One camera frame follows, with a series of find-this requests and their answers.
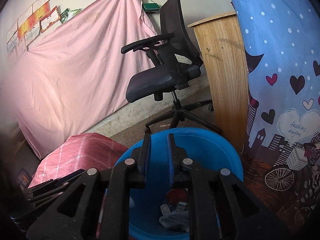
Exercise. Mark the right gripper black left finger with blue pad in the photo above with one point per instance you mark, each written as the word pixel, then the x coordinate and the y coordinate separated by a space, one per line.
pixel 95 205

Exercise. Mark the pink checked table cloth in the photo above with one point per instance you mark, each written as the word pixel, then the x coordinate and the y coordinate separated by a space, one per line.
pixel 82 151

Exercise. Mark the green brush on wall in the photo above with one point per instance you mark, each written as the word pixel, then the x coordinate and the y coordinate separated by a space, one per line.
pixel 151 7

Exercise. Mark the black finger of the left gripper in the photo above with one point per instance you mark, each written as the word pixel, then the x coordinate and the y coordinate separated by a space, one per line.
pixel 49 190

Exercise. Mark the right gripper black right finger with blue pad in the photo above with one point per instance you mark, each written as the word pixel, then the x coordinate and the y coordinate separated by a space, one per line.
pixel 220 206

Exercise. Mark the blue cartoon print curtain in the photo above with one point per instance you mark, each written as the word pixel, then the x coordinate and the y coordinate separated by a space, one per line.
pixel 281 152

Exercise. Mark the blue cardboard box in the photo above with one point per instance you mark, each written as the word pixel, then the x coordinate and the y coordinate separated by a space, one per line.
pixel 24 179

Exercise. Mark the black office chair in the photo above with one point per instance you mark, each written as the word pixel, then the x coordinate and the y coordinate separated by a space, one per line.
pixel 176 62

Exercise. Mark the trash pieces in bin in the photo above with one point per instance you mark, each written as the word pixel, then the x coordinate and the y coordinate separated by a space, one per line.
pixel 175 211

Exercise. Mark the pink hanging wall sheet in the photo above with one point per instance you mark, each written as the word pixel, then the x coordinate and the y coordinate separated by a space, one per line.
pixel 76 76

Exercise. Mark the wooden cabinet panel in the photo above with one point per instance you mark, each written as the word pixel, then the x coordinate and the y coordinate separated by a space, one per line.
pixel 222 48

